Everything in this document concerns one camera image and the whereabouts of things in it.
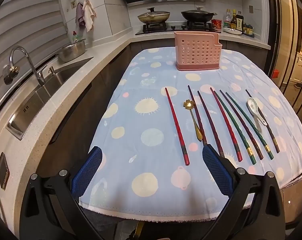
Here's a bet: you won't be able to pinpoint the pink plastic utensil basket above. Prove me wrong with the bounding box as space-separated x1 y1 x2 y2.
174 32 223 71

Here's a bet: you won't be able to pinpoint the dark maroon chopstick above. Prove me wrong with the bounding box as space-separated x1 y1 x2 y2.
220 89 264 160
197 91 225 158

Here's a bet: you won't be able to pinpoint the beige wok with lid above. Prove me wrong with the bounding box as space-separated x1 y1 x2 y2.
137 7 171 23

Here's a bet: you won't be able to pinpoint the purple hanging cloth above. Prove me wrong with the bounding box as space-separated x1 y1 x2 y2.
75 2 86 30

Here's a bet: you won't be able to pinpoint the black grid glass door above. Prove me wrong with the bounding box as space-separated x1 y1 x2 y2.
266 0 302 120

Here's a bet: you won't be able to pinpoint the stainless steel sink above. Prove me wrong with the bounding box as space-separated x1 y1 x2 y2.
6 57 94 140

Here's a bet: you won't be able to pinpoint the black wok with lid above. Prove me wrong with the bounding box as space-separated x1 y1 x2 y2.
181 7 218 22

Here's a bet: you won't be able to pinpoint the dark condiment jar set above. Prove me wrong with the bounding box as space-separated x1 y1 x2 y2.
243 23 255 36

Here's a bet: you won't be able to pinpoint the white plate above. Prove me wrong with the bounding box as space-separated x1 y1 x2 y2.
223 27 242 35

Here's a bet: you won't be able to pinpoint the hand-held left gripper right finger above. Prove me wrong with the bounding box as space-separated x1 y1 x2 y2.
202 145 286 240

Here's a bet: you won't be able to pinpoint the dark purple chopstick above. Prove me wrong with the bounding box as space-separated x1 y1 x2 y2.
187 85 208 146
245 89 280 154

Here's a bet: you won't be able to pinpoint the red chopstick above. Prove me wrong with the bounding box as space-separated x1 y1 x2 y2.
164 87 190 166
210 87 243 162

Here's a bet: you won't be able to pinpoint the kitchen counter with cabinets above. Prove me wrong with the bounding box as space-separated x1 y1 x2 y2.
0 29 271 240

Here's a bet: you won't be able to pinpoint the white window blinds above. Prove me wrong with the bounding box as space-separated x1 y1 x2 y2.
0 0 68 120

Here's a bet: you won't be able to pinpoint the white hanging cloth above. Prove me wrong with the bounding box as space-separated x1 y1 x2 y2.
82 0 95 32

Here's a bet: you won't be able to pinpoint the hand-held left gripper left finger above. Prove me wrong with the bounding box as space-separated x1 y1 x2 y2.
20 146 104 240

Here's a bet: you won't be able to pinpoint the gold flower spoon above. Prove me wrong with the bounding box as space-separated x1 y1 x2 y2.
183 99 203 142

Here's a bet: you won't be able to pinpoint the chrome faucet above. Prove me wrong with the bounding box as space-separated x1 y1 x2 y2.
9 45 48 87

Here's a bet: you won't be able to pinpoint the dark soy sauce bottle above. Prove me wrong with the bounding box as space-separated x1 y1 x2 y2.
236 11 244 30

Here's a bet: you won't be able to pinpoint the green chopstick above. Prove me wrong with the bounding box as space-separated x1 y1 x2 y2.
225 92 274 160
214 91 256 165

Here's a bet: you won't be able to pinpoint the black gas stove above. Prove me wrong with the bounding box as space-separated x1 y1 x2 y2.
135 20 221 35

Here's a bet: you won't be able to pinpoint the stainless steel bowl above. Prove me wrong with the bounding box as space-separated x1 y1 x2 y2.
57 39 86 63

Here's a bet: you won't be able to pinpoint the blue dotted tablecloth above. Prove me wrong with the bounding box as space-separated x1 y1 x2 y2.
78 47 302 223

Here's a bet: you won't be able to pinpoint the white ceramic spoon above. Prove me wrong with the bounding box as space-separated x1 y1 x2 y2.
246 98 268 126

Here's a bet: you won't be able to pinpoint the clear oil bottle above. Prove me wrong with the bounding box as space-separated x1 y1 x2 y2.
224 9 232 28

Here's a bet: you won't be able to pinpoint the brown socket panel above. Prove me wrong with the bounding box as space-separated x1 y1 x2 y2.
0 152 10 190

